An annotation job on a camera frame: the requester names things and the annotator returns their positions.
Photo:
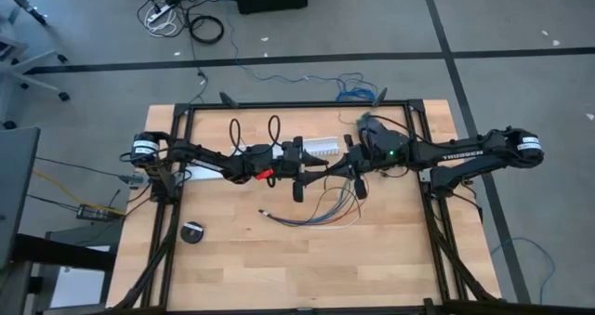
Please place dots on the white power strip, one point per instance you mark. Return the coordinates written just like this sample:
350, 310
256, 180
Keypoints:
160, 14

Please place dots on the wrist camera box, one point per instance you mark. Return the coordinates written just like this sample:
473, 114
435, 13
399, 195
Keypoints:
259, 156
391, 150

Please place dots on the white flat raceway lid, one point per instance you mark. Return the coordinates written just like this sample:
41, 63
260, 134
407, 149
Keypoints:
204, 173

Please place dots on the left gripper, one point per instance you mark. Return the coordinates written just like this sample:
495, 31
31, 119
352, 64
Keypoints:
286, 161

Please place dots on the round tape spool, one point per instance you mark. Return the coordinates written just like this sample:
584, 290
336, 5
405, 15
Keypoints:
192, 233

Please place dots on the dark desk leg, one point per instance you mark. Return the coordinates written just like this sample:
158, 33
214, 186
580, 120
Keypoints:
28, 1

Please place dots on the black desk bar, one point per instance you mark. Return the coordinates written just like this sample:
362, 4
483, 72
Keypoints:
65, 252

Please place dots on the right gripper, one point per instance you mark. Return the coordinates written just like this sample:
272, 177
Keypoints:
362, 159

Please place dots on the white label wrap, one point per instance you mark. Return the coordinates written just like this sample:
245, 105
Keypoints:
264, 212

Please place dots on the black hub box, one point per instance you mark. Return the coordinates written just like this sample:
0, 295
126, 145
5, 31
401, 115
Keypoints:
93, 212

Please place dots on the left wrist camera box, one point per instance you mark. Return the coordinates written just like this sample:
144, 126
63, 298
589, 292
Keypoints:
259, 156

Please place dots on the red clip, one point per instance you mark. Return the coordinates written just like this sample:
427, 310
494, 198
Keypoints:
265, 174

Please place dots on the black aluminium table frame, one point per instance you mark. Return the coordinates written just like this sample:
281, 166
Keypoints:
297, 105

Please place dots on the grey desk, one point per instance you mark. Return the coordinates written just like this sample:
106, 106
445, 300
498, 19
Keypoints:
18, 189

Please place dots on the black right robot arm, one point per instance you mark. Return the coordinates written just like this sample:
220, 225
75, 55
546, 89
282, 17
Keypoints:
465, 154

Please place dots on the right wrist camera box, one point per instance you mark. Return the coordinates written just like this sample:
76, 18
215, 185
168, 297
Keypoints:
391, 150

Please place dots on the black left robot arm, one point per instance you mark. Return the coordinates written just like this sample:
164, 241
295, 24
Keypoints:
209, 159

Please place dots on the grey office chair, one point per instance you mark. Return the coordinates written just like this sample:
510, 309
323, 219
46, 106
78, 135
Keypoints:
18, 69

